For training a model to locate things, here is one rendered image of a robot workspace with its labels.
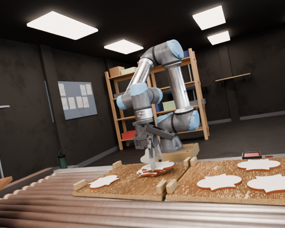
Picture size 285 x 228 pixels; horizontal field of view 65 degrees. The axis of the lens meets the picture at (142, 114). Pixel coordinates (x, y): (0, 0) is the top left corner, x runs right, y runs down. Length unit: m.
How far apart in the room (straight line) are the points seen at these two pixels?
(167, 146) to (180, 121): 0.18
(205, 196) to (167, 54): 0.81
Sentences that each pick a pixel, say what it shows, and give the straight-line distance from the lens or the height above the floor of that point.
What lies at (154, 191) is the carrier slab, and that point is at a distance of 0.80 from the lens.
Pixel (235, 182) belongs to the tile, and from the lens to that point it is 0.77.
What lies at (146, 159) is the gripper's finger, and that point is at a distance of 0.92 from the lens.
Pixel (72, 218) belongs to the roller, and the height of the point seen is 0.92.
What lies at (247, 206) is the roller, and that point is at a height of 0.92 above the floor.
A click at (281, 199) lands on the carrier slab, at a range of 0.68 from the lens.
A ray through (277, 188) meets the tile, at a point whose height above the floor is 0.94.
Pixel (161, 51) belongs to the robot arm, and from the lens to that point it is 1.29.
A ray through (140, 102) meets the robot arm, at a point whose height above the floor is 1.24.
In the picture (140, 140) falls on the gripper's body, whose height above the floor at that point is 1.09.
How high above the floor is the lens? 1.23
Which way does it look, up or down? 2 degrees down
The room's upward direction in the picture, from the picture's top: 11 degrees counter-clockwise
